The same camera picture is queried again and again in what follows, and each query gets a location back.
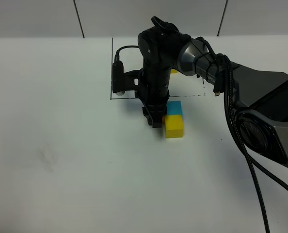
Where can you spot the blue block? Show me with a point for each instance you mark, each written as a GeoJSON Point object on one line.
{"type": "Point", "coordinates": [174, 108]}

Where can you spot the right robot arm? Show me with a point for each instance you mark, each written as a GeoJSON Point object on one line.
{"type": "Point", "coordinates": [257, 101]}

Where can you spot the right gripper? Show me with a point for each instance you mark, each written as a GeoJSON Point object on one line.
{"type": "Point", "coordinates": [151, 87]}

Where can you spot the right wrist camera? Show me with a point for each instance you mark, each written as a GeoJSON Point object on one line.
{"type": "Point", "coordinates": [118, 80]}

